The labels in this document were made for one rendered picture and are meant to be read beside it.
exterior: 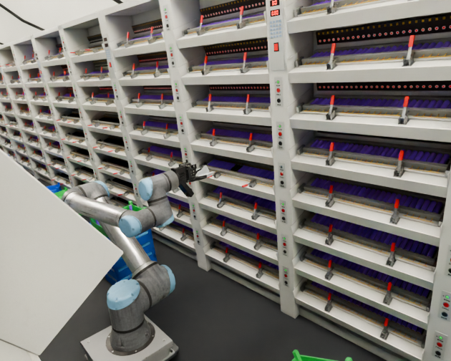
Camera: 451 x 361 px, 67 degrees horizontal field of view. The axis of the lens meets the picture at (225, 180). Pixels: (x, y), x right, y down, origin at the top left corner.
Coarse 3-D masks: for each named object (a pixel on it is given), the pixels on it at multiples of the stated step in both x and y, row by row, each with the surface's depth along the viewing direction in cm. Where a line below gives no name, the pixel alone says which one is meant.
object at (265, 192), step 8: (200, 160) 206; (208, 160) 211; (224, 176) 191; (216, 184) 194; (224, 184) 188; (232, 184) 183; (240, 184) 180; (248, 192) 177; (256, 192) 172; (264, 192) 168; (272, 192) 166; (272, 200) 167
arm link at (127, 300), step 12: (120, 288) 155; (132, 288) 154; (144, 288) 158; (108, 300) 150; (120, 300) 148; (132, 300) 150; (144, 300) 156; (120, 312) 149; (132, 312) 151; (120, 324) 151; (132, 324) 152
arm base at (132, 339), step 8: (144, 320) 160; (112, 328) 155; (136, 328) 154; (144, 328) 159; (112, 336) 155; (120, 336) 153; (128, 336) 153; (136, 336) 154; (144, 336) 157; (112, 344) 155; (120, 344) 154; (128, 344) 153; (136, 344) 154; (144, 344) 156
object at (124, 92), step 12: (108, 24) 221; (120, 24) 227; (132, 24) 233; (108, 36) 223; (120, 36) 228; (132, 36) 235; (120, 60) 231; (132, 60) 238; (120, 96) 236; (120, 108) 242; (120, 120) 248; (132, 120) 246; (132, 144) 250; (144, 168) 261; (132, 180) 264
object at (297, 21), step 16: (304, 0) 136; (320, 0) 134; (336, 0) 126; (352, 0) 118; (368, 0) 114; (384, 0) 109; (400, 0) 105; (416, 0) 99; (432, 0) 97; (448, 0) 94; (288, 16) 131; (304, 16) 128; (320, 16) 121; (336, 16) 117; (352, 16) 114; (368, 16) 110; (384, 16) 107; (400, 16) 104; (288, 32) 132
